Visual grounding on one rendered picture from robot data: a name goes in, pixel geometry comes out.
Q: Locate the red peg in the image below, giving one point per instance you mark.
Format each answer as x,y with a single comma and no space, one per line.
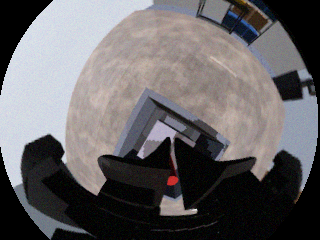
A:
172,179

